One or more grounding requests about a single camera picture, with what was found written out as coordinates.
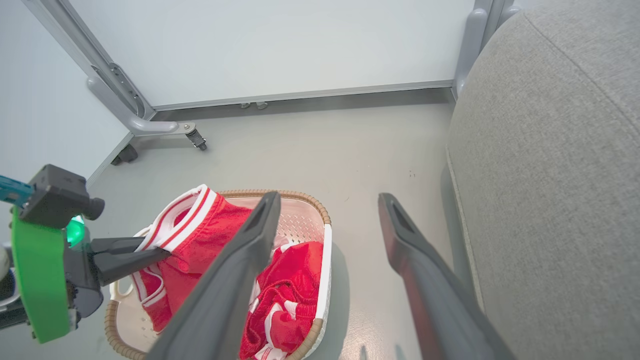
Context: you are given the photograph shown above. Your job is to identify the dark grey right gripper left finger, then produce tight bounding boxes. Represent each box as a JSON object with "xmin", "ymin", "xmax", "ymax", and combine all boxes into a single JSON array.
[{"xmin": 147, "ymin": 191, "xmax": 282, "ymax": 360}]

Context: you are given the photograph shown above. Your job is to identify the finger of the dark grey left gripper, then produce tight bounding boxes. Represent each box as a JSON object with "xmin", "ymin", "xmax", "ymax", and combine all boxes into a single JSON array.
[
  {"xmin": 90, "ymin": 236, "xmax": 147, "ymax": 254},
  {"xmin": 94, "ymin": 248, "xmax": 172, "ymax": 287}
]

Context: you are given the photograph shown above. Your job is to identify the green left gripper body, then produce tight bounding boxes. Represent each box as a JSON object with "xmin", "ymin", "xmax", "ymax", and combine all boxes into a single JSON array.
[{"xmin": 11, "ymin": 207, "xmax": 106, "ymax": 345}]

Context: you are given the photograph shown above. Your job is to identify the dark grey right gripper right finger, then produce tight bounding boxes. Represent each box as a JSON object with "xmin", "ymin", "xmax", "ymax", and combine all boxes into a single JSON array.
[{"xmin": 378, "ymin": 193, "xmax": 516, "ymax": 360}]

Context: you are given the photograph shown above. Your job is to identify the red shorts with white waistband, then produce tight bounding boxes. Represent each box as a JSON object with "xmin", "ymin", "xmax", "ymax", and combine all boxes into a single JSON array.
[{"xmin": 131, "ymin": 184, "xmax": 253, "ymax": 333}]

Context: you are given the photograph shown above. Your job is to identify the red jersey with white trim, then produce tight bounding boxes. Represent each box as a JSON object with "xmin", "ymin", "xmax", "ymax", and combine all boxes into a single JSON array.
[{"xmin": 239, "ymin": 241, "xmax": 325, "ymax": 360}]

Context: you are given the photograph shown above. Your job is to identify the cream perforated laundry basket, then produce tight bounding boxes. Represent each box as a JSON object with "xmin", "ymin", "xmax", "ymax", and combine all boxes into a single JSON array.
[{"xmin": 104, "ymin": 189, "xmax": 333, "ymax": 360}]

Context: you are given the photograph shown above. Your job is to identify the black caster wheel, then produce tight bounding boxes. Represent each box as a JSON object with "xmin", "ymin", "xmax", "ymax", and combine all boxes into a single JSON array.
[
  {"xmin": 110, "ymin": 144, "xmax": 139, "ymax": 166},
  {"xmin": 185, "ymin": 128, "xmax": 208, "ymax": 151}
]

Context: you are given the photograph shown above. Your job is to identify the teal connector plug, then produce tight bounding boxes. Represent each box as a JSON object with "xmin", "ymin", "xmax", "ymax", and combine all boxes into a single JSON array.
[{"xmin": 0, "ymin": 175, "xmax": 34, "ymax": 209}]

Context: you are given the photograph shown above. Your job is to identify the grey fabric sofa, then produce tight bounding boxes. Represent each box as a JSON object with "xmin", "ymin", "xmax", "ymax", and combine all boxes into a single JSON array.
[{"xmin": 446, "ymin": 0, "xmax": 640, "ymax": 360}]

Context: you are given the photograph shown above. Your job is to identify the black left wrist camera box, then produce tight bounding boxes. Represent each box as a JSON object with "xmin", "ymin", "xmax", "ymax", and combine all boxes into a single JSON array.
[{"xmin": 17, "ymin": 164, "xmax": 106, "ymax": 230}]

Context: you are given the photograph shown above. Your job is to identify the grey partition post with leg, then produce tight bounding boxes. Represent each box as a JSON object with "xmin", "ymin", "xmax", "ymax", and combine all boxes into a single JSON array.
[{"xmin": 22, "ymin": 0, "xmax": 197, "ymax": 137}]

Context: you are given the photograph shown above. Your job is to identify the grey partition bottom rail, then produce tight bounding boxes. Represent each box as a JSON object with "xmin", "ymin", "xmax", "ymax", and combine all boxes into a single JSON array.
[{"xmin": 152, "ymin": 80, "xmax": 454, "ymax": 112}]

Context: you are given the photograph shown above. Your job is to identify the grey double partition post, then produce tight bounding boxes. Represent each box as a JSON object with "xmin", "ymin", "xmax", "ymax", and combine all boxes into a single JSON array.
[{"xmin": 452, "ymin": 0, "xmax": 522, "ymax": 99}]

